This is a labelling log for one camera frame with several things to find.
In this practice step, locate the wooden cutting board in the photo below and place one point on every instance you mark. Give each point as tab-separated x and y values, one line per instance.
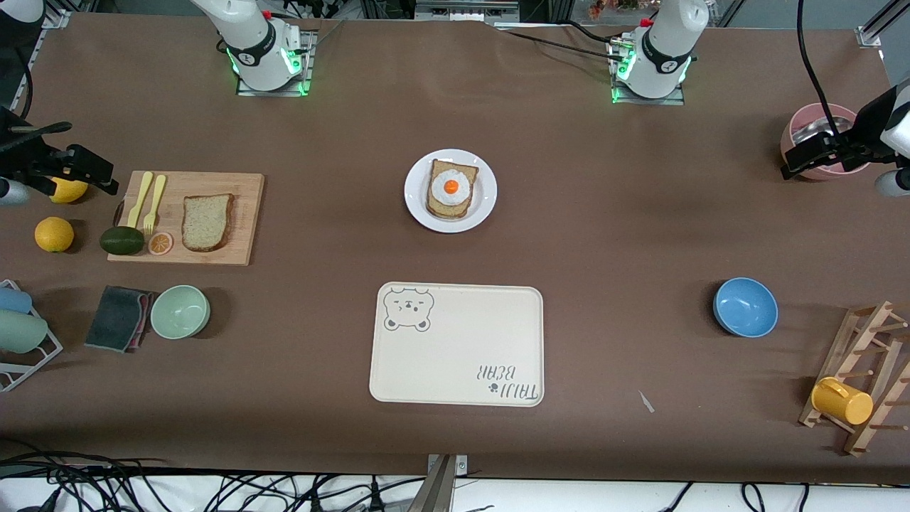
245	213

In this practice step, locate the yellow plastic knife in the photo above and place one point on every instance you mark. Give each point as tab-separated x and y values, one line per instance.
140	199

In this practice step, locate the blue bowl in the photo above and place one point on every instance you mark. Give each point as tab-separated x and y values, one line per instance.
745	307

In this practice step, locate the dark green avocado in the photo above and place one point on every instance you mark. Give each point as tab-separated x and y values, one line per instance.
122	240

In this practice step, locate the grey metal equipment box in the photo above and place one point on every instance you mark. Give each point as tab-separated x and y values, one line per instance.
466	11

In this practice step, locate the speckled wholegrain bread slice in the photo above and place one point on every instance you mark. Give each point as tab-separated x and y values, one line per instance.
206	224

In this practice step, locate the cream bear print tray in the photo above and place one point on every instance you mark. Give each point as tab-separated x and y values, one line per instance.
462	341

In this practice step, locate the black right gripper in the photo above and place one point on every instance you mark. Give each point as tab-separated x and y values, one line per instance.
23	158

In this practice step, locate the yellow lemon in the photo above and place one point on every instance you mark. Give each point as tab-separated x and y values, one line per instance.
54	235
70	192

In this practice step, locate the yellow plastic fork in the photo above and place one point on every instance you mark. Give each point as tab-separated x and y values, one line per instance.
156	199

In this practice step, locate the small white tape scrap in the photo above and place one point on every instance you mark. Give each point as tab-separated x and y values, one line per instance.
645	402

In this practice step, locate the grey pink folded cloth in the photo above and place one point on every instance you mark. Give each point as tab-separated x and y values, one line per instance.
114	320

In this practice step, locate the mint green bowl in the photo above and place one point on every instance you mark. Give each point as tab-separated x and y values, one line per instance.
179	313

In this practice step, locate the orange fruit slice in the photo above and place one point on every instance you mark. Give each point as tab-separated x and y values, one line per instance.
160	244

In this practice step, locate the metal corner bracket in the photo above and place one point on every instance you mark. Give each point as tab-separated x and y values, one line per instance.
869	37
57	19

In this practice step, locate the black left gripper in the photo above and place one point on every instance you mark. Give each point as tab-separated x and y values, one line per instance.
861	133

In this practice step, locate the metal spoon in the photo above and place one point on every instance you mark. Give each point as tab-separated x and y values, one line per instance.
828	128

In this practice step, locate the wooden peg rack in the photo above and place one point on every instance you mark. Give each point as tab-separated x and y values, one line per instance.
847	354

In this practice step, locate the sage green cup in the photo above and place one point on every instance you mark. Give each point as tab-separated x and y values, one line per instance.
20	333

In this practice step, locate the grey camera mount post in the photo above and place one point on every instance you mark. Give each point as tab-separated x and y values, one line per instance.
437	491

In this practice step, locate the fried egg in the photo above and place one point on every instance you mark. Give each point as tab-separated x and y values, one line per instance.
451	187

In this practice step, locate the pink bowl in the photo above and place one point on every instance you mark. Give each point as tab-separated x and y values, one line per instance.
810	112

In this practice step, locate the yellow mug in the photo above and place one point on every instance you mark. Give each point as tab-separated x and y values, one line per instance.
846	405

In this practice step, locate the white round plate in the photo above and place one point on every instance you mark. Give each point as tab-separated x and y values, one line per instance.
417	195

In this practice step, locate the blue cup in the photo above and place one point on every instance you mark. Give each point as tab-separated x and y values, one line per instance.
13	300

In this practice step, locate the golden toast bread slice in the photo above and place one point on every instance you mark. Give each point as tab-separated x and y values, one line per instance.
448	213

